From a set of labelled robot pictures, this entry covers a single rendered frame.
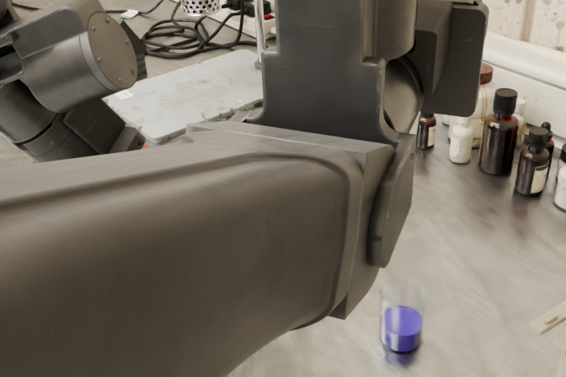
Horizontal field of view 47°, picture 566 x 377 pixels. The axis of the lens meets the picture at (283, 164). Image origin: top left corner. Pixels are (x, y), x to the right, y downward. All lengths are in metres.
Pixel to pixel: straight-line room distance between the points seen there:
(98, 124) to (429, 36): 0.31
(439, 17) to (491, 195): 0.53
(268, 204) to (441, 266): 0.59
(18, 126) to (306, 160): 0.36
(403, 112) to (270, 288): 0.16
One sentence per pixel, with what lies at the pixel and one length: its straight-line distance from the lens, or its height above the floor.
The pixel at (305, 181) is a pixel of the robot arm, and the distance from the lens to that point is 0.18.
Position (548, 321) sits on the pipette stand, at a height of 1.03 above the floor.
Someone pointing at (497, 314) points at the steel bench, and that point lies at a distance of 0.70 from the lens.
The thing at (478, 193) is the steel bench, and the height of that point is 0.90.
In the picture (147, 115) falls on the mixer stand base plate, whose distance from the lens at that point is 1.05.
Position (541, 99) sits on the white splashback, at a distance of 0.97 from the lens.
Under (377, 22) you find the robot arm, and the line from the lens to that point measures 0.27.
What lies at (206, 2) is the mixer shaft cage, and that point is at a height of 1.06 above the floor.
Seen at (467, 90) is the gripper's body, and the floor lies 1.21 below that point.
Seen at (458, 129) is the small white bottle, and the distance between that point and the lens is 0.89.
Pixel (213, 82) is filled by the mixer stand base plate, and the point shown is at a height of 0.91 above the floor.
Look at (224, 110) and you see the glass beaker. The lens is 0.73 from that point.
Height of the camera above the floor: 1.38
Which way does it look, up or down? 32 degrees down
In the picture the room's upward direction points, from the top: 3 degrees counter-clockwise
